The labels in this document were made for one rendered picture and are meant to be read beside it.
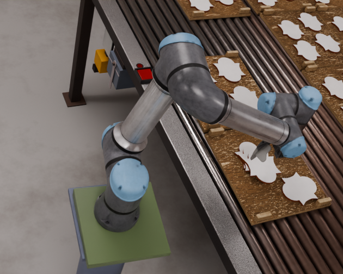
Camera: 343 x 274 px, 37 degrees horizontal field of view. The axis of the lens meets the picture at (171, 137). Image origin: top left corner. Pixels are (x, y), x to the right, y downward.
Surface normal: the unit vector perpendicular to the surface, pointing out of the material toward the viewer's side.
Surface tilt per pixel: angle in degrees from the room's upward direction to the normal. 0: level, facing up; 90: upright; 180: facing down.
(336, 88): 0
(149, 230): 4
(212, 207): 0
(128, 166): 11
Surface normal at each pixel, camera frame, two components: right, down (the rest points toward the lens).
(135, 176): 0.30, -0.48
